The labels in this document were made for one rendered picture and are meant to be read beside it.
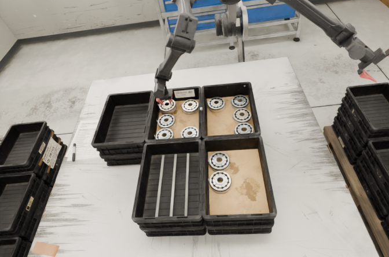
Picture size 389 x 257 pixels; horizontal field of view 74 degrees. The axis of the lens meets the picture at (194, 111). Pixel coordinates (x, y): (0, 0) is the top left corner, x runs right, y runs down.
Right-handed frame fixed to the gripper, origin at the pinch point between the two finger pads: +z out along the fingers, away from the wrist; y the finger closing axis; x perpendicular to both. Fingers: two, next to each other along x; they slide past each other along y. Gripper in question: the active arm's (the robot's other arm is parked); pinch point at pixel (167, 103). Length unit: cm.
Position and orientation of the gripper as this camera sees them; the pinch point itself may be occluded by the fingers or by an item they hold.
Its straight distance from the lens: 157.4
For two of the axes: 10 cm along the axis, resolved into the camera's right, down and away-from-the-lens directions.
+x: 0.1, -7.5, 6.6
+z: 1.4, 6.6, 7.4
